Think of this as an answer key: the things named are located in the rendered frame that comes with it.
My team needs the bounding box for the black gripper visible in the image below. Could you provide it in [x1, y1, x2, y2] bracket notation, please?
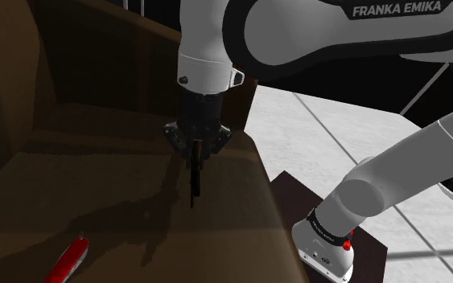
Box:
[163, 86, 233, 170]

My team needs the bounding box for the dark slim tool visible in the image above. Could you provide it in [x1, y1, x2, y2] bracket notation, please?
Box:
[188, 139, 204, 210]

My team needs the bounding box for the red pocket knife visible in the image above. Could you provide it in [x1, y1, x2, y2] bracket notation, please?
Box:
[42, 231, 91, 283]

